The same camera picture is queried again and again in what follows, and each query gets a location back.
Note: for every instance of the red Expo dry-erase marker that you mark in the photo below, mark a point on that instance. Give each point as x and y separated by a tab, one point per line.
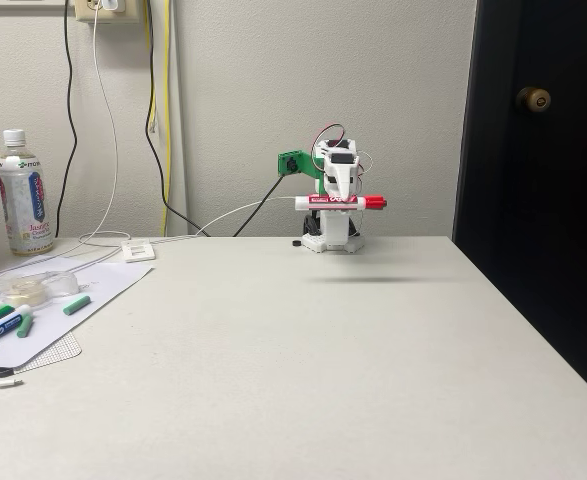
323	202

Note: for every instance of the green marker cap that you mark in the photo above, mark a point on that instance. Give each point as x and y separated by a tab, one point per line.
24	327
77	304

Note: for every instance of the brass door knob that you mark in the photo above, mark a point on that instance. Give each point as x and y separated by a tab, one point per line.
534	99

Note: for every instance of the dark door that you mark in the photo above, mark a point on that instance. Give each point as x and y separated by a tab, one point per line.
548	225

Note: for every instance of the white paper sheet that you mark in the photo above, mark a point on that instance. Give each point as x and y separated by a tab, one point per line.
98	290

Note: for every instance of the white charger plug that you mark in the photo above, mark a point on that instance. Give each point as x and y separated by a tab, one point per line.
113	4

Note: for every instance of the jasmine tea bottle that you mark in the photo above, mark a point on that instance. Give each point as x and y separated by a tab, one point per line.
25	210

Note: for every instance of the gridded mat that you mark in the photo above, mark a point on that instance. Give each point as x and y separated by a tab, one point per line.
60	350

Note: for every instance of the clear tape dispenser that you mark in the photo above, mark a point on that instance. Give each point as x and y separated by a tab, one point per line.
28	295

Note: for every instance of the small black card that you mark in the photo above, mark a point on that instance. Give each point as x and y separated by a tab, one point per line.
3	372

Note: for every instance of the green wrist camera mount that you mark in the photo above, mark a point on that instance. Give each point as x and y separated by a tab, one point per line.
298	167

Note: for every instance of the white wall conduit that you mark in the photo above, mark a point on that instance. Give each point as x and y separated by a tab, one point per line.
179	100

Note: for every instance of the white printed frame plate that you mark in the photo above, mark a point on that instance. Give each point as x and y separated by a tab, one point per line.
145	258

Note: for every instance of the beige wall outlet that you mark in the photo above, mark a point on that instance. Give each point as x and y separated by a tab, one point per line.
85	12

